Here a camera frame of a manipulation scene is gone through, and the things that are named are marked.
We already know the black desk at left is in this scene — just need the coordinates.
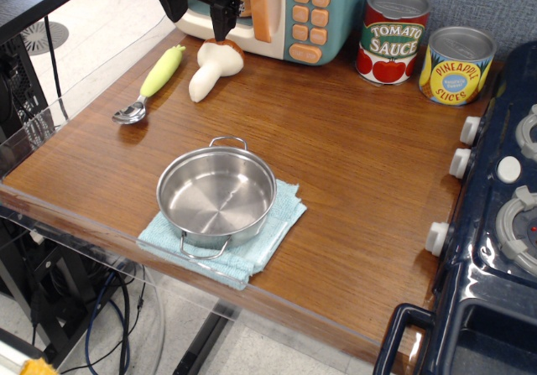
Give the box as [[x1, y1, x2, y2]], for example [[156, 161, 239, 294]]
[[1, 0, 70, 141]]

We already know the dark blue toy stove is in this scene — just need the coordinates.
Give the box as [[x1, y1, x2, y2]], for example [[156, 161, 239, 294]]
[[374, 42, 536, 374]]

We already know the pineapple slices can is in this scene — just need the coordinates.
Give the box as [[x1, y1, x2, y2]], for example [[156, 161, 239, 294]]
[[419, 26, 497, 107]]

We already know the plush white brown mushroom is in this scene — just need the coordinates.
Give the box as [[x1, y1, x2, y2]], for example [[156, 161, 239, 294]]
[[189, 39, 244, 102]]

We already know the silver metal pot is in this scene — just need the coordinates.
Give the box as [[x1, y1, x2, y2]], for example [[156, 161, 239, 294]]
[[156, 136, 277, 261]]

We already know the black cable under table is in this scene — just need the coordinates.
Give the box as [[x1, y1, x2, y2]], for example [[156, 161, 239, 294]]
[[58, 268, 148, 375]]

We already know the blue cable under table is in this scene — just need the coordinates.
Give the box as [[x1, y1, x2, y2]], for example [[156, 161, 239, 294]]
[[85, 270, 131, 375]]

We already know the black table leg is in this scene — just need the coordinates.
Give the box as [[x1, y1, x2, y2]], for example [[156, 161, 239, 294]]
[[172, 301, 240, 375]]

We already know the tomato sauce can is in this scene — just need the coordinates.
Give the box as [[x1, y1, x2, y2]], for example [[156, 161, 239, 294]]
[[356, 0, 431, 85]]

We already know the toy microwave teal cream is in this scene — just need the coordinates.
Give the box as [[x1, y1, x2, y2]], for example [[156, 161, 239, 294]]
[[173, 0, 370, 67]]

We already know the spoon with green handle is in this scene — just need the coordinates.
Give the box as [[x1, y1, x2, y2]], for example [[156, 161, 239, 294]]
[[112, 44, 185, 125]]

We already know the light blue folded rag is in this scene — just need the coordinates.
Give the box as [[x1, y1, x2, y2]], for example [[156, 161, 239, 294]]
[[137, 180, 307, 290]]

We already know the clear acrylic table guard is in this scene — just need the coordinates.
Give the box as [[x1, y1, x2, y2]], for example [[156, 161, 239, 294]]
[[1, 32, 383, 355]]

